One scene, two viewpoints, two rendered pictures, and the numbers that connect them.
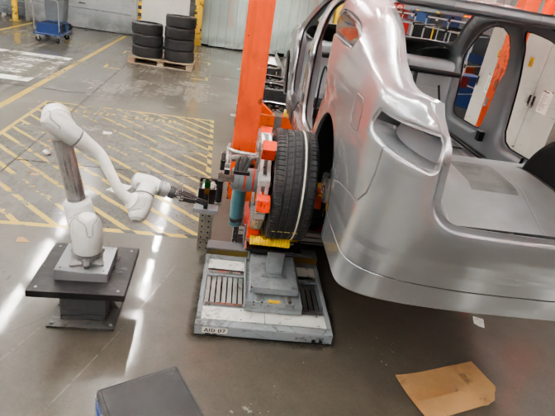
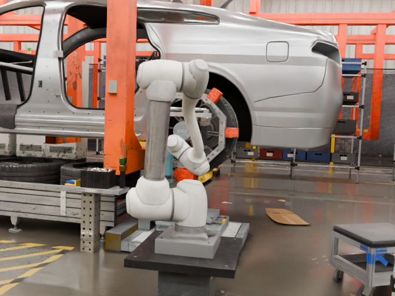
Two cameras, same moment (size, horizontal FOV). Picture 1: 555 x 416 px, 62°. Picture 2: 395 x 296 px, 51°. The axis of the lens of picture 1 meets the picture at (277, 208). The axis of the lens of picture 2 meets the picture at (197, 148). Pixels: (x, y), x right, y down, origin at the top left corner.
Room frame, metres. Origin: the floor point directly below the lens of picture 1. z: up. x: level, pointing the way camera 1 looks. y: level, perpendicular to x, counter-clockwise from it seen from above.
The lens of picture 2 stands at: (1.47, 2.92, 0.95)
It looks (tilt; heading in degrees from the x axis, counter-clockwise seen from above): 4 degrees down; 290
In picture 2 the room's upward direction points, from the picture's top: 2 degrees clockwise
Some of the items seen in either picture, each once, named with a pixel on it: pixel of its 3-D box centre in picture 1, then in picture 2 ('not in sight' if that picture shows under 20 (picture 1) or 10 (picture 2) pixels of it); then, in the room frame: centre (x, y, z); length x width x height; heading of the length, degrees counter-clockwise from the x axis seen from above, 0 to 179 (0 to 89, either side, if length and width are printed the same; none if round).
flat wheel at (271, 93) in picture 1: (271, 92); not in sight; (7.61, 0.42, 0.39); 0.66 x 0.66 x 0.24
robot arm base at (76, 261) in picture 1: (87, 255); (193, 229); (2.18, 1.01, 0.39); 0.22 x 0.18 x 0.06; 22
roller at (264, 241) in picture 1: (269, 241); (205, 176); (2.47, 0.01, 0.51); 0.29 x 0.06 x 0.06; 97
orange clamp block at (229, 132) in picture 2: (263, 203); (231, 133); (2.27, 0.08, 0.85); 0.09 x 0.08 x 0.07; 7
